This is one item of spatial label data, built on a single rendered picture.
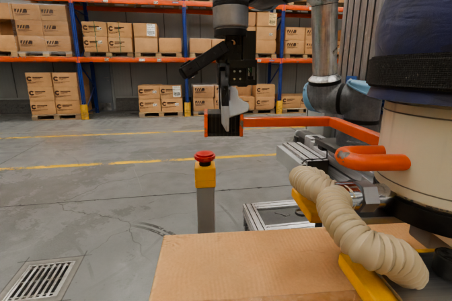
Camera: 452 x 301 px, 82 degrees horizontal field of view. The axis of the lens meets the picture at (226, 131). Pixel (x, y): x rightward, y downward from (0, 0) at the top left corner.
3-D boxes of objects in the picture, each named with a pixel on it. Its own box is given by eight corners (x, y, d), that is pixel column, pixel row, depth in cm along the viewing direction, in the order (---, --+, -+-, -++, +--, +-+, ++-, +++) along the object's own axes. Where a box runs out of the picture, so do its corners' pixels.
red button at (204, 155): (194, 168, 83) (193, 156, 82) (194, 160, 90) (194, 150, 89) (216, 168, 84) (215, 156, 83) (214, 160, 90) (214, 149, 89)
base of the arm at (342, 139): (327, 140, 102) (329, 115, 100) (362, 138, 104) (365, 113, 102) (352, 152, 87) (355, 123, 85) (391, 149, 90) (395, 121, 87)
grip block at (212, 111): (204, 137, 56) (204, 114, 54) (204, 128, 64) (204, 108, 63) (243, 137, 56) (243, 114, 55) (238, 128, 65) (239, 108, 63)
